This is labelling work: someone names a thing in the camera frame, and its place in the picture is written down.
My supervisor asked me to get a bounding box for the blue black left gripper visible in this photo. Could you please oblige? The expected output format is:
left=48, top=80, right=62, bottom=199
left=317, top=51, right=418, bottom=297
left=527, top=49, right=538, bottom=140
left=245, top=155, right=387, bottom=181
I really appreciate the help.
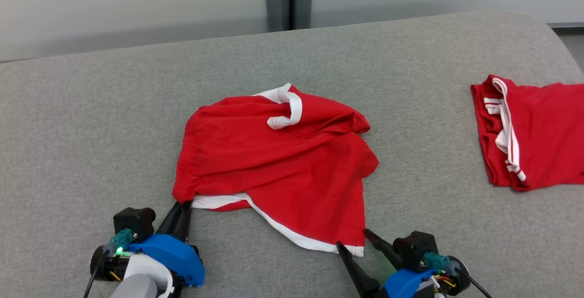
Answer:
left=122, top=201, right=206, bottom=288

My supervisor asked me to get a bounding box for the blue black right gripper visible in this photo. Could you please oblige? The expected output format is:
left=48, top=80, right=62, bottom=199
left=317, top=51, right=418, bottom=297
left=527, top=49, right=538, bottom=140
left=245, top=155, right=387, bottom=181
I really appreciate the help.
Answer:
left=336, top=229, right=439, bottom=298

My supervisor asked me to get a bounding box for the red shirt with white trim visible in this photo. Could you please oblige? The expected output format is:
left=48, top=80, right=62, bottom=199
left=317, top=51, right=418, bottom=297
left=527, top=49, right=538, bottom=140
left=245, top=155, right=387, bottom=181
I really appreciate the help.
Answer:
left=172, top=82, right=380, bottom=258

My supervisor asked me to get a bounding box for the red jersey with navy lettering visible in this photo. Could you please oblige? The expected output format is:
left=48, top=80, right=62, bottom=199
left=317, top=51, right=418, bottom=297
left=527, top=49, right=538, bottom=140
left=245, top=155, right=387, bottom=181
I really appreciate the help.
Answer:
left=470, top=74, right=584, bottom=193

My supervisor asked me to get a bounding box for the black left cable teal plug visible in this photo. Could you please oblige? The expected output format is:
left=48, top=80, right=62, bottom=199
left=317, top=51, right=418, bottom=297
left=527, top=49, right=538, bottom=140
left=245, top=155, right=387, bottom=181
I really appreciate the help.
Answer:
left=83, top=228, right=138, bottom=298

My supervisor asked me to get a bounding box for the black cable teal plug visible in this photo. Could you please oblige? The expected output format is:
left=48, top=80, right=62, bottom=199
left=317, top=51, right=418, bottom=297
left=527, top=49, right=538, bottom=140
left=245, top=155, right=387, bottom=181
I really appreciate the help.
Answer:
left=422, top=252, right=494, bottom=298
left=83, top=228, right=138, bottom=298

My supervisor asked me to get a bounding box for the black right cable teal plug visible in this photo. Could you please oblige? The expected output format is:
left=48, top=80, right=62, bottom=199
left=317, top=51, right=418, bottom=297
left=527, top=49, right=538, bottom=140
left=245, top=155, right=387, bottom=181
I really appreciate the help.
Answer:
left=422, top=252, right=494, bottom=298

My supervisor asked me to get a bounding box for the grey cylindrical post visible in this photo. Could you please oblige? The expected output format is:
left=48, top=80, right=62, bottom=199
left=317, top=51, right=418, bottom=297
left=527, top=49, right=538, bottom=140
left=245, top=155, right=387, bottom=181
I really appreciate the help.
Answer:
left=265, top=0, right=284, bottom=33
left=294, top=0, right=313, bottom=31

